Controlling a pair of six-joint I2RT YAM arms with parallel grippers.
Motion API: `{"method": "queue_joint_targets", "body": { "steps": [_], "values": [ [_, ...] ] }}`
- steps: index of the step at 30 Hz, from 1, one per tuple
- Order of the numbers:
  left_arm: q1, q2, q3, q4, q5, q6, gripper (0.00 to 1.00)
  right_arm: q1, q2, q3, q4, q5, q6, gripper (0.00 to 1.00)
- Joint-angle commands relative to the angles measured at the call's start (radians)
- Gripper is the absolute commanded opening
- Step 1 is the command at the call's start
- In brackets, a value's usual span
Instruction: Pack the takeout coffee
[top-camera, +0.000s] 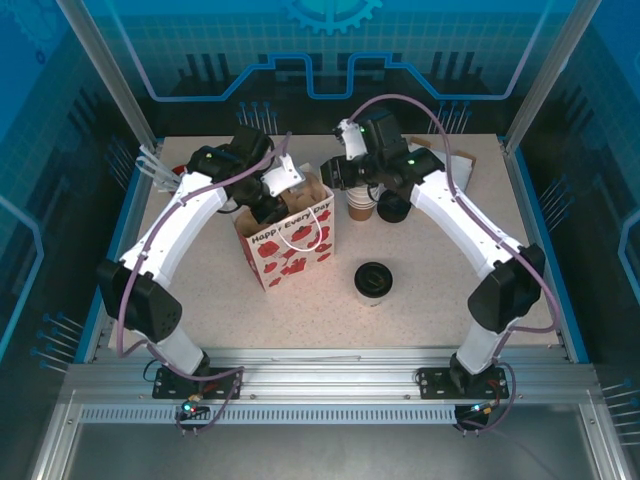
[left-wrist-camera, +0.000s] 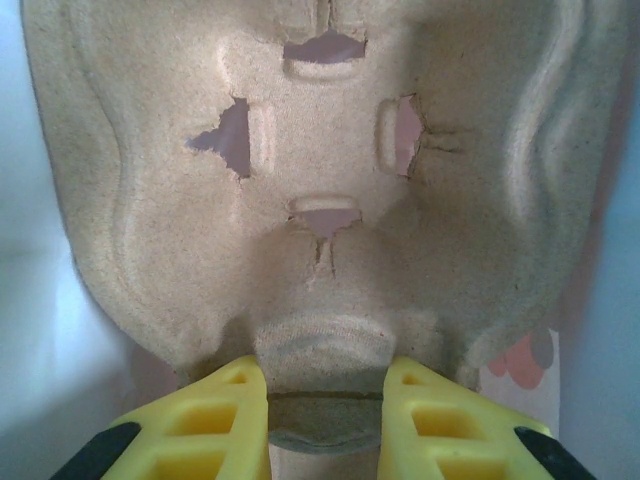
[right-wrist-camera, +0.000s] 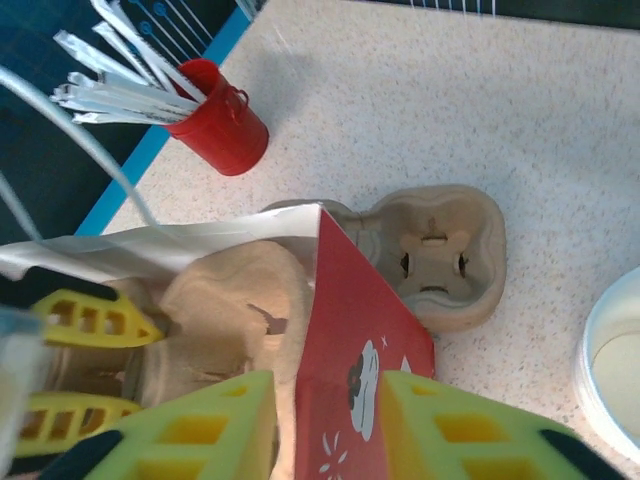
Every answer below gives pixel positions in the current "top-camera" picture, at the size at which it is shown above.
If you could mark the brown pulp cup carrier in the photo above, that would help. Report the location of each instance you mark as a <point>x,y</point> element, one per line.
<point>310,192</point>

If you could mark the black plastic cup lid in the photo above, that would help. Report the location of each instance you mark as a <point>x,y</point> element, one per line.
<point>395,205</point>
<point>395,222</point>
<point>373,276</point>
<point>395,218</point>

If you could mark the poppy print paper gift bag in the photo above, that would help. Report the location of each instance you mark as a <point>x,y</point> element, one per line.
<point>300,260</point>

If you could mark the white paper coffee cup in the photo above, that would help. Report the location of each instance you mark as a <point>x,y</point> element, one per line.
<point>374,299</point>

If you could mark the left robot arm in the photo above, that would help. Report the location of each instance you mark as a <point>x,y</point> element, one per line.
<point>165,235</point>

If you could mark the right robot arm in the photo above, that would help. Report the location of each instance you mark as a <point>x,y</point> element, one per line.
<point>450,220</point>

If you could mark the empty paper cup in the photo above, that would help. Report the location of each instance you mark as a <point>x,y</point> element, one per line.
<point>361,201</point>
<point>361,192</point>

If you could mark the stack of paper cups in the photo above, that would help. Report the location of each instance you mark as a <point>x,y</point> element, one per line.
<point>361,212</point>

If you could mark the large white paper napkin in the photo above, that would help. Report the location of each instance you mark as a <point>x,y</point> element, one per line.
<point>457,172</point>

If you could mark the white wrapped straw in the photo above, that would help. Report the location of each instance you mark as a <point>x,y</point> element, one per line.
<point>165,187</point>
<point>152,167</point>
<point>155,159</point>
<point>156,176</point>

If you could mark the small LED circuit board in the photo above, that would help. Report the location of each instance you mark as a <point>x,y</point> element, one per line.
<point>190,407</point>
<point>482,409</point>

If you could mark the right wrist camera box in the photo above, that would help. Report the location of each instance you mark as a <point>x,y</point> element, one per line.
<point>352,142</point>

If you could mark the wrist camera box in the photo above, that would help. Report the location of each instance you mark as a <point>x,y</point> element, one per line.
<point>282,177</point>
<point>352,142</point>

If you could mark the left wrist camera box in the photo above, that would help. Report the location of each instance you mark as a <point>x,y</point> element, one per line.
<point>282,177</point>

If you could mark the aluminium frame post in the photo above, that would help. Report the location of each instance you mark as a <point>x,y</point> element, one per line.
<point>545,85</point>
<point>107,75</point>

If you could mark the aluminium front rail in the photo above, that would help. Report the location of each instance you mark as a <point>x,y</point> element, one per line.
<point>325,375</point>

